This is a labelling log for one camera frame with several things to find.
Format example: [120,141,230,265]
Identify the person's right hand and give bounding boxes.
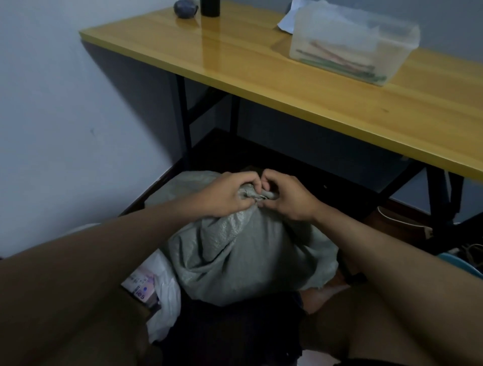
[256,168,324,223]

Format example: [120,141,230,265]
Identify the clear plastic box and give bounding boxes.
[288,4,422,87]

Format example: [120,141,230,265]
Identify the bundle of coloured strings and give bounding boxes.
[295,39,387,83]

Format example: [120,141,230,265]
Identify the person's right leg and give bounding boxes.
[300,281,435,366]

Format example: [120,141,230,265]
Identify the white bag with red print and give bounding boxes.
[64,222,183,344]

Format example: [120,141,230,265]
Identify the grey woven sack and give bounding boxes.
[145,169,339,308]

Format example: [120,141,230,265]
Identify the black shorts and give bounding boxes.
[156,290,306,366]

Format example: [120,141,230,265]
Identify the white tissue sheet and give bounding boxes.
[277,0,302,34]

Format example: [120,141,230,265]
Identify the black metal desk leg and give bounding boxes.
[175,73,242,174]
[377,160,483,253]

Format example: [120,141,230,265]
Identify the person's right forearm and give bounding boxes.
[309,205,483,366]

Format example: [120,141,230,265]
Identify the small dark round case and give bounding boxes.
[173,0,200,20]

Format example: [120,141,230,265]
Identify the person's left hand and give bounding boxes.
[196,170,263,219]

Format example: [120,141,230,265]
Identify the black cylindrical bottle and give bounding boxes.
[200,0,221,18]

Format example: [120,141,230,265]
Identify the yellow wooden desk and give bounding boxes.
[79,0,483,182]

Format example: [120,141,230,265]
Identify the person's left forearm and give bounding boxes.
[0,194,208,366]

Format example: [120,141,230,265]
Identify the blue plastic bucket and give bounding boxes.
[437,252,483,281]

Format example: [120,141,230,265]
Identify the cardboard boxes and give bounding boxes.
[120,263,163,314]

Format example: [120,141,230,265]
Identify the person's leg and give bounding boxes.
[300,281,435,366]
[30,290,163,366]

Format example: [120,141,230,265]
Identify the person's left leg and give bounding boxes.
[30,290,163,366]

